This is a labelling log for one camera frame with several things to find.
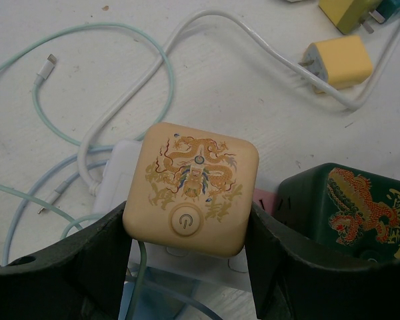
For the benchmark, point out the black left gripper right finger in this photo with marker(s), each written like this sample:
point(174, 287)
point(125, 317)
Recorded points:
point(293, 277)

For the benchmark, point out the teal USB charger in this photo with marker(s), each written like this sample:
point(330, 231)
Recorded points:
point(387, 8)

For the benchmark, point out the orange cube socket adapter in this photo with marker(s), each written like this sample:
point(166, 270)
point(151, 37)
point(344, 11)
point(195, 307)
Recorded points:
point(192, 190)

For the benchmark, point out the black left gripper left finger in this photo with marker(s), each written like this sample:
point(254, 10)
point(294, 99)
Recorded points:
point(79, 277)

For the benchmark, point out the yellow USB charger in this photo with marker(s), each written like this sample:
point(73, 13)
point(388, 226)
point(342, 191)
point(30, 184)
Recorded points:
point(348, 15)

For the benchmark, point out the small yellow plug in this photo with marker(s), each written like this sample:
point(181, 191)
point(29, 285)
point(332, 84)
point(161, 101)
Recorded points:
point(341, 62)

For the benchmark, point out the dark green cube adapter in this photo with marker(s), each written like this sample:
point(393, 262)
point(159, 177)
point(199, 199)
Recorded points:
point(348, 210)

